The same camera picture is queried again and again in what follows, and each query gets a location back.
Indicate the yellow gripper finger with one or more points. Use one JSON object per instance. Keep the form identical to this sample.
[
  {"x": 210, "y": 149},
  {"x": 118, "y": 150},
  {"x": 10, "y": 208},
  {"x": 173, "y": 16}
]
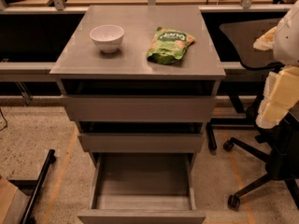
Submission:
[
  {"x": 280, "y": 94},
  {"x": 266, "y": 41}
]

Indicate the green rice chip bag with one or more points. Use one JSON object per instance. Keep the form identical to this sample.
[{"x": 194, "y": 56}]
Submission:
[{"x": 168, "y": 46}]

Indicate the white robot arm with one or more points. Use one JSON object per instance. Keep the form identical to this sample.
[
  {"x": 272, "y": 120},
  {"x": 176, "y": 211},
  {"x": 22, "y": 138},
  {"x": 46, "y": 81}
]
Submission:
[{"x": 286, "y": 43}]

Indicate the grey drawer cabinet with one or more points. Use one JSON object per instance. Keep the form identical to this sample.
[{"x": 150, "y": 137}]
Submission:
[{"x": 81, "y": 59}]

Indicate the bottom grey open drawer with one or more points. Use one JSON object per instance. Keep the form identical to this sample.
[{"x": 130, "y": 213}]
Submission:
[{"x": 142, "y": 188}]

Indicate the top grey drawer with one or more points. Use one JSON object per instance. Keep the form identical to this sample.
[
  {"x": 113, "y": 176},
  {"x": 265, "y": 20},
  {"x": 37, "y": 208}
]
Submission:
[{"x": 139, "y": 100}]

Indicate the middle grey drawer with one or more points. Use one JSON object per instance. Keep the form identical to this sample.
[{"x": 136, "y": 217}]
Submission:
[{"x": 155, "y": 137}]

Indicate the black office chair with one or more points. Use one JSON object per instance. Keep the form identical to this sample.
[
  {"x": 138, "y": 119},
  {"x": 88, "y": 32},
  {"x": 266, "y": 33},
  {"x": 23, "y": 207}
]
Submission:
[{"x": 281, "y": 164}]

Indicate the white ceramic bowl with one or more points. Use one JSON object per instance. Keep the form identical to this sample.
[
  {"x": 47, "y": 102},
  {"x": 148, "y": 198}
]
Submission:
[{"x": 107, "y": 38}]

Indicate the black metal stand leg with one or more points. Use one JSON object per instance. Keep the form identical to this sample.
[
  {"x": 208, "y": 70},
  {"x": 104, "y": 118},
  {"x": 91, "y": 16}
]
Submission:
[{"x": 34, "y": 186}]

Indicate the wooden box corner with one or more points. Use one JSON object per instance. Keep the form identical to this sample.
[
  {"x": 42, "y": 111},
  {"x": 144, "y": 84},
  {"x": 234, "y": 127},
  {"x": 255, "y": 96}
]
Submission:
[{"x": 12, "y": 203}]

